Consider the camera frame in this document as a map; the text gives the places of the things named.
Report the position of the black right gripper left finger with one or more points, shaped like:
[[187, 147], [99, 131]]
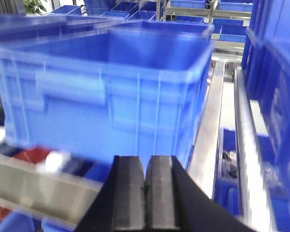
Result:
[[120, 204]]

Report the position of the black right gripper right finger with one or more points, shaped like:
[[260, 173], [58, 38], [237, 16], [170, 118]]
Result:
[[174, 203]]

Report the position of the large blue plastic crate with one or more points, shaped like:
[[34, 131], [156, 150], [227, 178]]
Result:
[[135, 89]]

